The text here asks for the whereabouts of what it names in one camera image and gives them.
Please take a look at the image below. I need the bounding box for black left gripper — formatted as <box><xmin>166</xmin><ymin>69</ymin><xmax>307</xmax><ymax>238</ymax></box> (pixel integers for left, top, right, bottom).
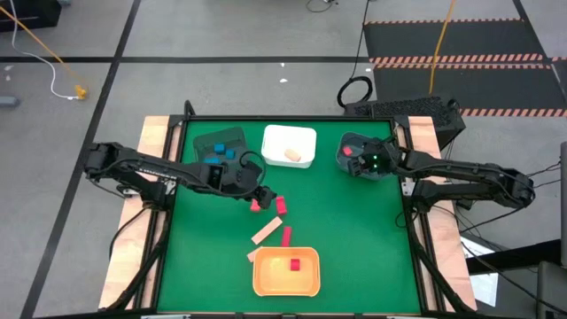
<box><xmin>223</xmin><ymin>159</ymin><xmax>278</xmax><ymax>210</ymax></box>

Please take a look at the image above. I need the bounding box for long natural wooden block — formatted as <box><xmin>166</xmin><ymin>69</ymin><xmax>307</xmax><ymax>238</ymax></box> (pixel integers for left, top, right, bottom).
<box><xmin>250</xmin><ymin>215</ymin><xmax>284</xmax><ymax>246</ymax></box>

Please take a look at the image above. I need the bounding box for orange cable with yellow plug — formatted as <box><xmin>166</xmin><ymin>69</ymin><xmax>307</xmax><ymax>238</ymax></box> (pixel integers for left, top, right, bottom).
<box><xmin>0</xmin><ymin>4</ymin><xmax>89</xmax><ymax>100</ymax></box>

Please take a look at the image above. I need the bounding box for black hazard striped mat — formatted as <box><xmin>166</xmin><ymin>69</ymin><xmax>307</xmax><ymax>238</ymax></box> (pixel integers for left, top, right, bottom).
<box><xmin>362</xmin><ymin>18</ymin><xmax>550</xmax><ymax>66</ymax></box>
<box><xmin>370</xmin><ymin>59</ymin><xmax>567</xmax><ymax>119</ymax></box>

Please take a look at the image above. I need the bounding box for grey plastic bin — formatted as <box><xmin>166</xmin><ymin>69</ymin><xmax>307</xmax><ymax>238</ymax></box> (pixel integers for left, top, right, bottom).
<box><xmin>335</xmin><ymin>131</ymin><xmax>391</xmax><ymax>182</ymax></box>

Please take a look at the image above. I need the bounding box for black table frame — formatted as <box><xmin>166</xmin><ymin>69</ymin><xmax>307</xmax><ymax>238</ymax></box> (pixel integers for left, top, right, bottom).
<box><xmin>99</xmin><ymin>100</ymin><xmax>478</xmax><ymax>319</ymax></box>

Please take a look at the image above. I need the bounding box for yellow floor cable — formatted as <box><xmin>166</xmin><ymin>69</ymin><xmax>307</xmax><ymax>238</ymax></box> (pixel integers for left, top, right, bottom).
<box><xmin>428</xmin><ymin>0</ymin><xmax>457</xmax><ymax>95</ymax></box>

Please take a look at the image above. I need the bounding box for black floor box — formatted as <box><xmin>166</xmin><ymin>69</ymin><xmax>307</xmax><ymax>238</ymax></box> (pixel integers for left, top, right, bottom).
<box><xmin>0</xmin><ymin>0</ymin><xmax>62</xmax><ymax>33</ymax></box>

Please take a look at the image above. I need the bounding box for dark green translucent bin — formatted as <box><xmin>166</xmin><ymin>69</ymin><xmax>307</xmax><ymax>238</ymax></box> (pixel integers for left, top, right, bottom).
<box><xmin>192</xmin><ymin>127</ymin><xmax>249</xmax><ymax>166</ymax></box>

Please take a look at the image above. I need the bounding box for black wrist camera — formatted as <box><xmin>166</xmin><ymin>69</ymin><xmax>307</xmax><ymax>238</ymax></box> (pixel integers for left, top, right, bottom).
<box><xmin>241</xmin><ymin>159</ymin><xmax>263</xmax><ymax>179</ymax></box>
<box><xmin>365</xmin><ymin>150</ymin><xmax>385</xmax><ymax>175</ymax></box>

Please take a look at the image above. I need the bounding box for yellow plastic bin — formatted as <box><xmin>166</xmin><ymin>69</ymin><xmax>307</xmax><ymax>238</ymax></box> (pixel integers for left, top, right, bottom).
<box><xmin>252</xmin><ymin>246</ymin><xmax>322</xmax><ymax>298</ymax></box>

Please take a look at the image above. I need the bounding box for white floor cable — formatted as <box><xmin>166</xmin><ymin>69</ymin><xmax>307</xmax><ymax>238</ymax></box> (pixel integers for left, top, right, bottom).
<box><xmin>8</xmin><ymin>0</ymin><xmax>79</xmax><ymax>101</ymax></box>

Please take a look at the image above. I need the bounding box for black coiled floor cable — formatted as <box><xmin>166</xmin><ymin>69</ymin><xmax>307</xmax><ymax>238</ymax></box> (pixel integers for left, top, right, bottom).
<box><xmin>336</xmin><ymin>0</ymin><xmax>376</xmax><ymax>109</ymax></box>

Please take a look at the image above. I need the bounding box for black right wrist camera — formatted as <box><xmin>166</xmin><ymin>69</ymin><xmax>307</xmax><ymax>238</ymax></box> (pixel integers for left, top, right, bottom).
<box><xmin>365</xmin><ymin>150</ymin><xmax>385</xmax><ymax>175</ymax></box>

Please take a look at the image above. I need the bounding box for white plastic bin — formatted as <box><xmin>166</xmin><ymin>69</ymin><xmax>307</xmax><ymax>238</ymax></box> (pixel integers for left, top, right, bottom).
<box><xmin>260</xmin><ymin>124</ymin><xmax>318</xmax><ymax>170</ymax></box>

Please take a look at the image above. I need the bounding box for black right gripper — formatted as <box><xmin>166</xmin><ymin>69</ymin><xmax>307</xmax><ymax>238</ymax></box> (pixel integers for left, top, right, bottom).
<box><xmin>346</xmin><ymin>137</ymin><xmax>400</xmax><ymax>179</ymax></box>

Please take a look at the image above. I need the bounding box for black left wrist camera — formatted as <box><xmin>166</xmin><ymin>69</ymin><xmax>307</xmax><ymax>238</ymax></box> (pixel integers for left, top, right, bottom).
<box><xmin>241</xmin><ymin>159</ymin><xmax>263</xmax><ymax>179</ymax></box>

